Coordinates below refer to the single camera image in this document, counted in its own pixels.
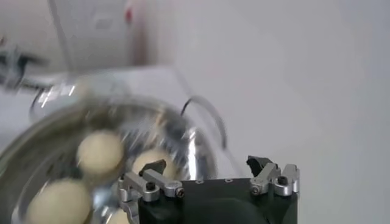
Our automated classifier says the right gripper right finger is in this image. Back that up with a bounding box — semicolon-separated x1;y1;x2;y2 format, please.
246;155;301;197

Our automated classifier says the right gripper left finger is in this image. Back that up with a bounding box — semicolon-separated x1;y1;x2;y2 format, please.
118;159;186;203

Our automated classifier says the white steamed baozi bun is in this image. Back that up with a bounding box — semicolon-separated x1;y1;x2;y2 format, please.
76;130;126;177
24;178;92;224
131;149;177;180

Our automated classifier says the round glass pot lid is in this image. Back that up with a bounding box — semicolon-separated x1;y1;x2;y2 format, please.
29;72;129;122

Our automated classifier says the steel perforated steamer basket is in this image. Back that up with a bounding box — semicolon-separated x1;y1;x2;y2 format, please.
0;100;219;224

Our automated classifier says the white floor cabinet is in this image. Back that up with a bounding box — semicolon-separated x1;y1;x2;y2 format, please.
0;0;147;74

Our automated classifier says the black cooker power cable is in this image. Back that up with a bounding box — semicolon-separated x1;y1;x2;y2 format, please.
180;95;229;150

